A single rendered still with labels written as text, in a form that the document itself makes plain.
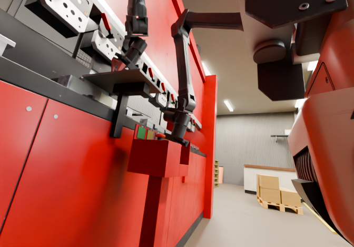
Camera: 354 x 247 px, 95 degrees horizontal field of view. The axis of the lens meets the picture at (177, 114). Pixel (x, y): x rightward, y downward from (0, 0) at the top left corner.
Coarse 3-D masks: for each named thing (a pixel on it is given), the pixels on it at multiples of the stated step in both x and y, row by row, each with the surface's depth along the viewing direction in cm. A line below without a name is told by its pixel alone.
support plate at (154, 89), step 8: (104, 72) 60; (112, 72) 58; (120, 72) 57; (128, 72) 56; (136, 72) 56; (88, 80) 66; (96, 80) 65; (104, 80) 64; (112, 80) 63; (120, 80) 63; (128, 80) 62; (136, 80) 61; (144, 80) 60; (104, 88) 72; (112, 88) 71; (152, 88) 67
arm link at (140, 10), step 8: (128, 0) 61; (136, 0) 59; (144, 0) 61; (128, 8) 61; (136, 8) 60; (144, 8) 62; (128, 16) 63; (144, 16) 63; (136, 24) 62; (144, 24) 64; (136, 32) 64; (144, 32) 67
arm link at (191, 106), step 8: (176, 24) 77; (176, 32) 76; (176, 40) 79; (184, 40) 78; (176, 48) 79; (184, 48) 77; (176, 56) 78; (184, 56) 76; (184, 64) 75; (184, 72) 74; (184, 80) 73; (184, 88) 71; (192, 88) 74; (184, 96) 70; (192, 96) 74; (192, 104) 71
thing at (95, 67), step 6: (96, 54) 71; (96, 60) 71; (102, 60) 74; (90, 66) 70; (96, 66) 71; (102, 66) 74; (108, 66) 77; (90, 72) 69; (96, 72) 71; (102, 72) 74
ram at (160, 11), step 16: (96, 0) 67; (112, 0) 76; (160, 0) 124; (160, 16) 124; (176, 16) 158; (160, 32) 124; (160, 48) 124; (144, 64) 105; (160, 64) 124; (176, 64) 158; (192, 64) 215; (160, 80) 124; (176, 80) 158; (192, 80) 216
